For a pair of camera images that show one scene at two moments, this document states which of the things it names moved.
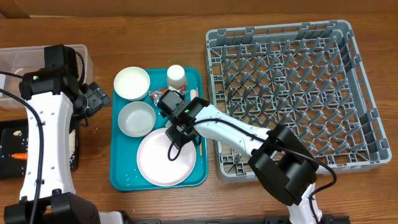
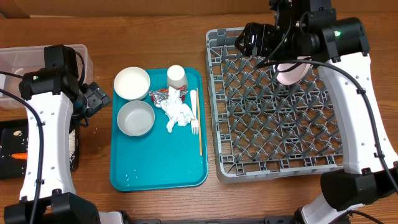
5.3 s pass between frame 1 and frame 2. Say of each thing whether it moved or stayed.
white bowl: stayed
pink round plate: moved
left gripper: stayed
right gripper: moved
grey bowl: stayed
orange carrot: stayed
